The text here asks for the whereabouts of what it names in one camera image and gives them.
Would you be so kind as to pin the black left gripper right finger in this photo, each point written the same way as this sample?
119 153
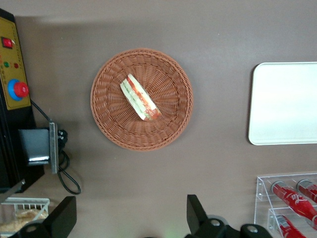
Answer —
198 223

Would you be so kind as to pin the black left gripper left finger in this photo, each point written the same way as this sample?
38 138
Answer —
58 223

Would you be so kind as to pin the round brown wicker basket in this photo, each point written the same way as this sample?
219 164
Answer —
168 124

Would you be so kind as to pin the triangle sandwich with tomato lettuce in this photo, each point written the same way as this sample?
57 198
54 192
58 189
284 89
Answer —
140 99

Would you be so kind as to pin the white rectangular plastic tray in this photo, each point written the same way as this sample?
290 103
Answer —
284 104

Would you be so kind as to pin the crusty bread loaf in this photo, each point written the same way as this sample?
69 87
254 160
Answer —
17 219

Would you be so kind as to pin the grey metal bar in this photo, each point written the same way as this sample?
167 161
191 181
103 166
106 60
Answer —
11 191

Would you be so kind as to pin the clear acrylic bottle rack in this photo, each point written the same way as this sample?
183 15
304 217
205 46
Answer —
262 198

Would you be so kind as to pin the red cola bottle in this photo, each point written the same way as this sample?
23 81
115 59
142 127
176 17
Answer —
309 189
288 229
294 200

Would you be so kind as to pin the black machine yellow control panel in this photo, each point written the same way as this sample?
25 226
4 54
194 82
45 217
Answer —
10 124

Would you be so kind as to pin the grey metal bracket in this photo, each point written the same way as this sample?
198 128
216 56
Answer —
34 145

